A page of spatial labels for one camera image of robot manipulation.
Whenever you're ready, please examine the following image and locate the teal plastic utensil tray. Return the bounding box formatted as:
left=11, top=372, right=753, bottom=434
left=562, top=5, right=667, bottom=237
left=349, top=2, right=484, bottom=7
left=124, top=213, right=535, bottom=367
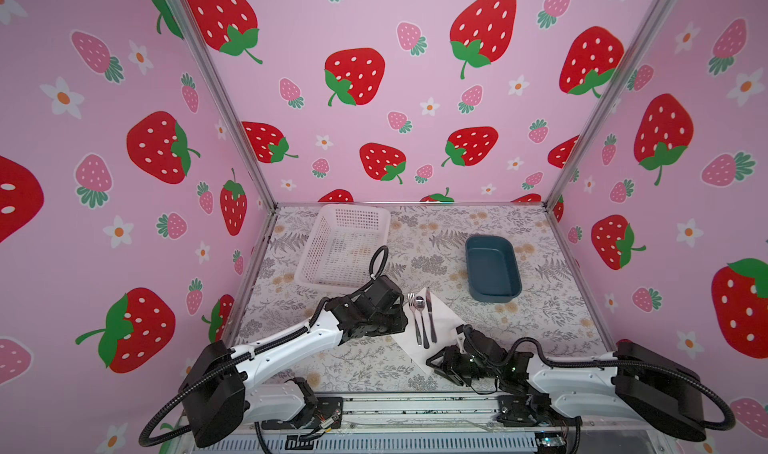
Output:
left=465, top=234, right=522, bottom=303

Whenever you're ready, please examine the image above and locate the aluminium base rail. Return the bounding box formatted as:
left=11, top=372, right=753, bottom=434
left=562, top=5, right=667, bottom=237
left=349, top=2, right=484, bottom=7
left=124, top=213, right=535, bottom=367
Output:
left=206, top=391, right=681, bottom=453

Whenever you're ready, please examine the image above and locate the right aluminium corner post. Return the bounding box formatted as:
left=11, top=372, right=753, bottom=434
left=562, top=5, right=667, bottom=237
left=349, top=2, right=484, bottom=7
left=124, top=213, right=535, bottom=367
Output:
left=544, top=0, right=677, bottom=214

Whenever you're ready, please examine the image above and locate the silver metal table knife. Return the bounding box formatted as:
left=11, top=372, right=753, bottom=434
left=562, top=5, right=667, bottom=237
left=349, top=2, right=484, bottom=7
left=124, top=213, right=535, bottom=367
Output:
left=425, top=287, right=438, bottom=343

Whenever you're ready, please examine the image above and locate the silver metal spoon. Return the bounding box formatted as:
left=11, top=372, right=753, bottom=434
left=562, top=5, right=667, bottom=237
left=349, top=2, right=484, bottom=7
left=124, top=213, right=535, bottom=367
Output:
left=414, top=295, right=430, bottom=349

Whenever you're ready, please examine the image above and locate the white paper napkin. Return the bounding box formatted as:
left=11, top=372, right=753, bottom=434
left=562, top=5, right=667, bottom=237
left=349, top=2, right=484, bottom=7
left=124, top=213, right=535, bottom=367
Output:
left=392, top=287, right=464, bottom=375

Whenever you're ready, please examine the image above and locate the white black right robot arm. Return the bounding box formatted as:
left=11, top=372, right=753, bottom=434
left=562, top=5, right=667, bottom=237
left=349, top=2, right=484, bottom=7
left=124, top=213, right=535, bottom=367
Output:
left=425, top=324, right=736, bottom=442

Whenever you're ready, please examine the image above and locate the aluminium corner frame post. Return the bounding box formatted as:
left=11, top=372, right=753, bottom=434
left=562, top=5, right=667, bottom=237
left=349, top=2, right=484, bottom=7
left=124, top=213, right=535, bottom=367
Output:
left=166, top=0, right=277, bottom=214

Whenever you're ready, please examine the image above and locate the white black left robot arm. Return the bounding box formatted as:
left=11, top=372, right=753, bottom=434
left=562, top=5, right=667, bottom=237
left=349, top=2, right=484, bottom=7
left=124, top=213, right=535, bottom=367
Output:
left=138, top=245, right=408, bottom=448

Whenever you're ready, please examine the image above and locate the white plastic mesh basket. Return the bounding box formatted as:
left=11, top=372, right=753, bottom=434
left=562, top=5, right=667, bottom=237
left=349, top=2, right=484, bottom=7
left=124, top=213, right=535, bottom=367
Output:
left=295, top=204, right=390, bottom=294

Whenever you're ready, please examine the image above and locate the silver metal fork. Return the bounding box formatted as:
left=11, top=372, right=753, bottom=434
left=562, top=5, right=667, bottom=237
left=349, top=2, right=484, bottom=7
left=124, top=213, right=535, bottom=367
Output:
left=407, top=293, right=422, bottom=346

